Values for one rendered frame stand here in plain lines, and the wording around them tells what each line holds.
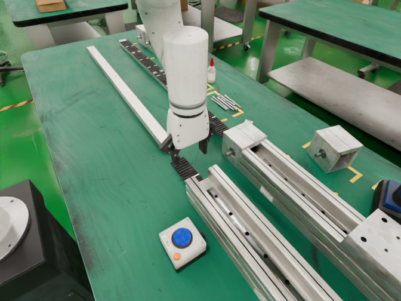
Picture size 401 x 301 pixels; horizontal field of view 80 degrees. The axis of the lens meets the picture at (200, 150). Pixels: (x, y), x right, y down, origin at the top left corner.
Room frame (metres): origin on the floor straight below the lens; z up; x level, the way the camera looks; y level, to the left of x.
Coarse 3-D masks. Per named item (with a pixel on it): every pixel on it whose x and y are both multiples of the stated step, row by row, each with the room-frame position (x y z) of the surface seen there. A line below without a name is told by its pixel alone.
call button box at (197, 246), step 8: (176, 224) 0.27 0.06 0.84; (184, 224) 0.27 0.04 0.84; (192, 224) 0.27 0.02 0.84; (168, 232) 0.25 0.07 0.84; (192, 232) 0.25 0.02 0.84; (200, 232) 0.27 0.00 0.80; (168, 240) 0.23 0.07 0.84; (192, 240) 0.23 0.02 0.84; (200, 240) 0.23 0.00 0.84; (168, 248) 0.21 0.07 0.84; (176, 248) 0.21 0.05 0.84; (184, 248) 0.21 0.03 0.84; (192, 248) 0.21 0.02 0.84; (200, 248) 0.21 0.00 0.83; (168, 256) 0.21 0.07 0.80; (184, 256) 0.19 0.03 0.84; (192, 256) 0.20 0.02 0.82; (200, 256) 0.21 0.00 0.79; (176, 264) 0.18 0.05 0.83; (184, 264) 0.19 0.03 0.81
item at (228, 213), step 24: (216, 168) 0.42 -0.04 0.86; (192, 192) 0.35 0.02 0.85; (216, 192) 0.36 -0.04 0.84; (240, 192) 0.34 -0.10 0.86; (216, 216) 0.27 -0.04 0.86; (240, 216) 0.30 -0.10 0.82; (240, 240) 0.22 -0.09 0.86; (264, 240) 0.23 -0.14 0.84; (240, 264) 0.18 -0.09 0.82; (264, 264) 0.17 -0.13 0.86; (288, 264) 0.18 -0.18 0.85; (264, 288) 0.13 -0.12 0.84; (288, 288) 0.13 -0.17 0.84; (312, 288) 0.13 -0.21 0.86
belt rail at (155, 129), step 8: (88, 48) 1.35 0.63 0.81; (96, 56) 1.25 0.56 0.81; (104, 64) 1.15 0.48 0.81; (104, 72) 1.10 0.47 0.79; (112, 72) 1.07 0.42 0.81; (112, 80) 0.99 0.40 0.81; (120, 80) 0.99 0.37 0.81; (120, 88) 0.92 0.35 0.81; (128, 88) 0.92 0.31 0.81; (128, 96) 0.86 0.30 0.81; (128, 104) 0.83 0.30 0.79; (136, 104) 0.80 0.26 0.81; (136, 112) 0.75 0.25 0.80; (144, 112) 0.74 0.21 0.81; (144, 120) 0.70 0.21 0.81; (152, 120) 0.70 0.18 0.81; (152, 128) 0.65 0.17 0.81; (160, 128) 0.65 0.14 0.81; (152, 136) 0.64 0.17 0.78; (160, 136) 0.61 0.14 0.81; (160, 144) 0.59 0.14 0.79
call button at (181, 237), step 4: (180, 228) 0.25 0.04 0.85; (184, 228) 0.25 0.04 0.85; (176, 232) 0.24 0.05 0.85; (180, 232) 0.24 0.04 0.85; (184, 232) 0.24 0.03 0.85; (188, 232) 0.24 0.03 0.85; (176, 236) 0.23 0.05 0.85; (180, 236) 0.23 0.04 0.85; (184, 236) 0.23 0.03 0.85; (188, 236) 0.23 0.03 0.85; (176, 240) 0.22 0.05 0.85; (180, 240) 0.22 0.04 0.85; (184, 240) 0.22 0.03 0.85; (188, 240) 0.22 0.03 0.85; (176, 244) 0.22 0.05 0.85; (180, 244) 0.21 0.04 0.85; (184, 244) 0.22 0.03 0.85
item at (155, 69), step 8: (128, 48) 1.34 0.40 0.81; (136, 48) 1.34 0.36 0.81; (136, 56) 1.24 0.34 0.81; (144, 56) 1.24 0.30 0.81; (144, 64) 1.14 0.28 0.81; (152, 64) 1.14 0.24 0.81; (152, 72) 1.06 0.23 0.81; (160, 72) 1.06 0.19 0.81; (208, 112) 0.74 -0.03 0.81; (216, 120) 0.69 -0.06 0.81; (216, 128) 0.64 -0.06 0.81; (224, 128) 0.65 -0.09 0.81
